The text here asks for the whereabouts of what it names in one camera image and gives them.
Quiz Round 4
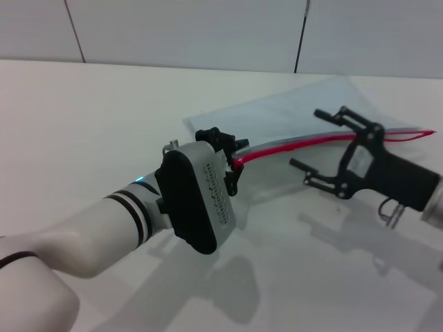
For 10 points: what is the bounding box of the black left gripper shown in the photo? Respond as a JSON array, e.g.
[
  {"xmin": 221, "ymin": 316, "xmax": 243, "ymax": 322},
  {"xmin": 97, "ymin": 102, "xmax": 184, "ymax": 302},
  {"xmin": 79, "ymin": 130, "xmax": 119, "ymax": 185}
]
[{"xmin": 195, "ymin": 127, "xmax": 251, "ymax": 198}]

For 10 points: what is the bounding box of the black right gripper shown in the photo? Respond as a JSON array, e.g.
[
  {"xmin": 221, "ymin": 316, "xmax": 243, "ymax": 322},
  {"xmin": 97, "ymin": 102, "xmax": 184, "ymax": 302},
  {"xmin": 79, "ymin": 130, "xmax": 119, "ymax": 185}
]
[{"xmin": 289, "ymin": 106, "xmax": 441, "ymax": 213}]

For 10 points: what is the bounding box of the transparent red-zip document bag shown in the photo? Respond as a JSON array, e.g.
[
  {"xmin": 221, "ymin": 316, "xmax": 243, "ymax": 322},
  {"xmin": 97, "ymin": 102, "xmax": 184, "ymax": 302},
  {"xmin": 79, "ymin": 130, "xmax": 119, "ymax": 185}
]
[{"xmin": 182, "ymin": 76, "xmax": 437, "ymax": 232}]

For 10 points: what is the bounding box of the grey black wrist camera housing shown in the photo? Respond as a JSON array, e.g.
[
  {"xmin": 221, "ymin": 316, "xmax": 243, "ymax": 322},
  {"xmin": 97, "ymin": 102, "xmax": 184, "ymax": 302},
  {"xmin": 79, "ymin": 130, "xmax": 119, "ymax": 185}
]
[{"xmin": 154, "ymin": 141, "xmax": 239, "ymax": 256}]

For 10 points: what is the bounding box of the small silver cable connector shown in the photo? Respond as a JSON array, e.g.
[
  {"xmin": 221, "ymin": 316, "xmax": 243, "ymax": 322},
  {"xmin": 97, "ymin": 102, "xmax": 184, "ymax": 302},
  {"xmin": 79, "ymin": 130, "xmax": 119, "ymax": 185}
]
[{"xmin": 161, "ymin": 138, "xmax": 181, "ymax": 154}]

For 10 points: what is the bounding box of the thin grey wire loop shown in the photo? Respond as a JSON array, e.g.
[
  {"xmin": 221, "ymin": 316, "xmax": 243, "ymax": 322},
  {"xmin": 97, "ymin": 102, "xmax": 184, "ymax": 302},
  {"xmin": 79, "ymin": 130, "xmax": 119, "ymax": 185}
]
[{"xmin": 378, "ymin": 198, "xmax": 406, "ymax": 228}]

